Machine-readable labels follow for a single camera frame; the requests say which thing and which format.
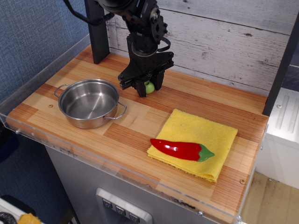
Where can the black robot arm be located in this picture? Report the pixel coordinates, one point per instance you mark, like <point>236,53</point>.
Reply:
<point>148,48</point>

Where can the black left vertical post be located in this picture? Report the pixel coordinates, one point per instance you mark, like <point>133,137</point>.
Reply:
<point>98,34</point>

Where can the green handled grey spatula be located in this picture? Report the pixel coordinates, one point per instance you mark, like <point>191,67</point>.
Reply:
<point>149,87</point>

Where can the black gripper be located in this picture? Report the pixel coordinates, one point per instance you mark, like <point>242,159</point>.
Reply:
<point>145,68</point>

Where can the clear acrylic table guard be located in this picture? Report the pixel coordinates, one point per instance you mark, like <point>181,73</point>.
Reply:
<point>228,89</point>

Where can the grey toy fridge cabinet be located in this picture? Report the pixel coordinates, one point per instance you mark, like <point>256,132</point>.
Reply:
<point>81,181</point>

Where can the black and yellow bag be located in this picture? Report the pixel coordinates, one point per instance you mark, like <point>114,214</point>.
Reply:
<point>14,207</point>

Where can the yellow folded cloth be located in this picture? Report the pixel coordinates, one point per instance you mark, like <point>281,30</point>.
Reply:
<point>184,127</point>

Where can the black vertical post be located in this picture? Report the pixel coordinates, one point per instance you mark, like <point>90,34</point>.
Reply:
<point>98,34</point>
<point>282,70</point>

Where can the black right vertical post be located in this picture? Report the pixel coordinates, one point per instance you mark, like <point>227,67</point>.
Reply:
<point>282,70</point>

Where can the stainless steel pot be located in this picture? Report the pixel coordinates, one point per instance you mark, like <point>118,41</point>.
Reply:
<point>89,103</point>

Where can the white ribbed box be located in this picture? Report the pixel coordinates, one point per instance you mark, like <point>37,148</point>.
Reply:
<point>278,157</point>

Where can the red toy chili pepper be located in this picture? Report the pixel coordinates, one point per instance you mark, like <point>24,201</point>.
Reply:
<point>183,150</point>

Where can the silver dispenser button panel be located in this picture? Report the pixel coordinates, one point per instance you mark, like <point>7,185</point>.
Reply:
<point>115,210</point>

